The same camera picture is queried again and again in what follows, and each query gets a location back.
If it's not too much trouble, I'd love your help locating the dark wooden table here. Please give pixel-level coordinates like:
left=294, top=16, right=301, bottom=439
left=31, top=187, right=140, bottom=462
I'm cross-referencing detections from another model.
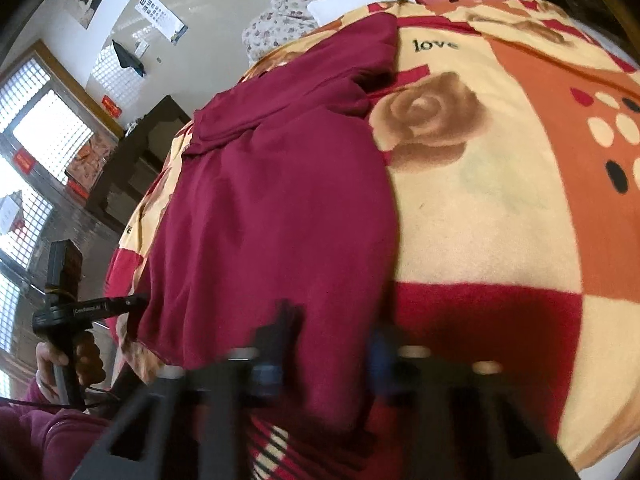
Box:
left=85, top=95, right=193, bottom=236

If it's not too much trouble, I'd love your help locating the floral quilt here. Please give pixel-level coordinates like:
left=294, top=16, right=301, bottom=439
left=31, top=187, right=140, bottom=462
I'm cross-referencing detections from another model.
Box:
left=242, top=0, right=526, bottom=68

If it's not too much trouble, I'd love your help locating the dark hanging cloth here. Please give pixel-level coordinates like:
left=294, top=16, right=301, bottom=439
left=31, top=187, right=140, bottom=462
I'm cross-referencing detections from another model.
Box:
left=111, top=39, right=147, bottom=78

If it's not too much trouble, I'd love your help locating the eye chart poster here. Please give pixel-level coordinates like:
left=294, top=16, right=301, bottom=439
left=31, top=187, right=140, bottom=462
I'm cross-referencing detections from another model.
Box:
left=135, top=0, right=189, bottom=43

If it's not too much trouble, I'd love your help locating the printed orange and red blanket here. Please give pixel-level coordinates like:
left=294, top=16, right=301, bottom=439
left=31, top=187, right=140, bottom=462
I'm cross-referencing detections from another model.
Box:
left=102, top=0, right=640, bottom=480

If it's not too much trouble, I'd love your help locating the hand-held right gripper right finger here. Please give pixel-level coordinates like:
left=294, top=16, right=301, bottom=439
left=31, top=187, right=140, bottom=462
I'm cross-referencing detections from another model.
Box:
left=367, top=325, right=581, bottom=480

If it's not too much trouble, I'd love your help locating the person's left forearm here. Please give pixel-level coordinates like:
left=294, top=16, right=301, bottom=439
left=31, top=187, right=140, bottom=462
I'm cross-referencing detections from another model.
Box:
left=0, top=377, right=116, bottom=480

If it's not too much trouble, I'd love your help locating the maroon fleece garment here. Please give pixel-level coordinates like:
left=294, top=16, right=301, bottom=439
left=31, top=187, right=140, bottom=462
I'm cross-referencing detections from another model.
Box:
left=136, top=10, right=401, bottom=436

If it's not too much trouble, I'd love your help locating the wooden lattice window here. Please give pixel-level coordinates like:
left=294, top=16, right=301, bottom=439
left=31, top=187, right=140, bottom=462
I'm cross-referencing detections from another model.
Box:
left=0, top=42, right=126, bottom=396

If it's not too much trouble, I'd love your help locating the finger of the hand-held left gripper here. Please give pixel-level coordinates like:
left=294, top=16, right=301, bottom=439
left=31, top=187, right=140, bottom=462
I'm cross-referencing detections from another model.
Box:
left=107, top=294, right=151, bottom=317

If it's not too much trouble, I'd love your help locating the printed picture board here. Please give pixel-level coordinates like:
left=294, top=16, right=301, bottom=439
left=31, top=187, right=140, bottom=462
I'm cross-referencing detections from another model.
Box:
left=65, top=135, right=118, bottom=186

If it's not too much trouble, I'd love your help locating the black cable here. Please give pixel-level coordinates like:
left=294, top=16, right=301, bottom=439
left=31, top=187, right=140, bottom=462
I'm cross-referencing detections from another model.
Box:
left=0, top=390, right=123, bottom=411

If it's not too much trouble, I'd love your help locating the person's left hand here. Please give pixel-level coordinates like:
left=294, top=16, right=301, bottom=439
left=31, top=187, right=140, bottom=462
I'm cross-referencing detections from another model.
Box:
left=35, top=330, right=107, bottom=391

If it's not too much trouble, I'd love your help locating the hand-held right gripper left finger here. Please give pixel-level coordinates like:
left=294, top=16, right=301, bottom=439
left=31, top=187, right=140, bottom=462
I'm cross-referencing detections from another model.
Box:
left=70, top=300, right=306, bottom=480

